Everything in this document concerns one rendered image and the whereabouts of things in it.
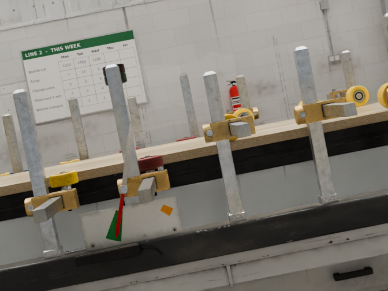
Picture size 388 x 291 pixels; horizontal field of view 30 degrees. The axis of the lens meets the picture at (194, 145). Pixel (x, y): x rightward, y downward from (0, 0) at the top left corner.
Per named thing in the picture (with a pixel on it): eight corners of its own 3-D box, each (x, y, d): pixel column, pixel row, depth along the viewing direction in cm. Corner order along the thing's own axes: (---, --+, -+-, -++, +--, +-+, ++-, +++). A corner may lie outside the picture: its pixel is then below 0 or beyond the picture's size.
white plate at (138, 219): (182, 232, 192) (175, 196, 191) (86, 252, 191) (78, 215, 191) (182, 232, 192) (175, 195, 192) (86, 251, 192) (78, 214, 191)
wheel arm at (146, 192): (154, 204, 163) (150, 186, 163) (140, 207, 163) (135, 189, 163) (159, 185, 207) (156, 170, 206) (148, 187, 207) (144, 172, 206)
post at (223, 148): (249, 247, 193) (215, 70, 191) (237, 250, 193) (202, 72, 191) (248, 245, 197) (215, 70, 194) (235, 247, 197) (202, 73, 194)
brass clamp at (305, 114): (349, 115, 191) (346, 96, 190) (299, 125, 190) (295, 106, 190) (343, 115, 197) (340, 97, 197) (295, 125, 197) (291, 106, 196)
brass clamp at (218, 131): (256, 133, 190) (252, 115, 190) (205, 144, 190) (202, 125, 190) (253, 133, 196) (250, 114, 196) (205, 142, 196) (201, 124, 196)
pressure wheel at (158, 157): (168, 194, 201) (160, 153, 200) (140, 200, 201) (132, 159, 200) (169, 191, 209) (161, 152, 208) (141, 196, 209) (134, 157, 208)
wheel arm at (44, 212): (48, 224, 167) (45, 206, 167) (34, 227, 167) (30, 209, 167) (75, 200, 210) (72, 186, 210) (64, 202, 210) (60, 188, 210)
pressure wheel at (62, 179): (89, 206, 209) (81, 167, 208) (68, 213, 203) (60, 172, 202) (72, 208, 214) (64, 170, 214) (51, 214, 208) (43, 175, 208)
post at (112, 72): (152, 241, 192) (117, 62, 190) (140, 243, 192) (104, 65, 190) (153, 238, 196) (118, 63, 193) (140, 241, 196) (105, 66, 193)
